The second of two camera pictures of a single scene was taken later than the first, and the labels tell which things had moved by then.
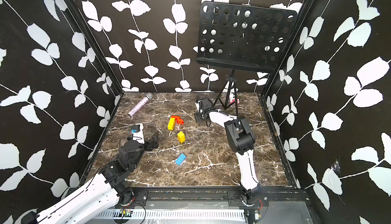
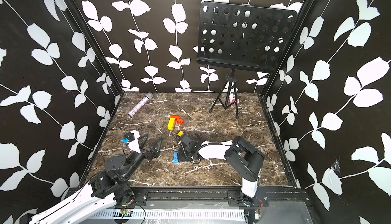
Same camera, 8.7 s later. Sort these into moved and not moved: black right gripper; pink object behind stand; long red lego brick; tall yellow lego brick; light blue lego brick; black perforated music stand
Moved: black right gripper; light blue lego brick
Not moved: black perforated music stand; long red lego brick; pink object behind stand; tall yellow lego brick
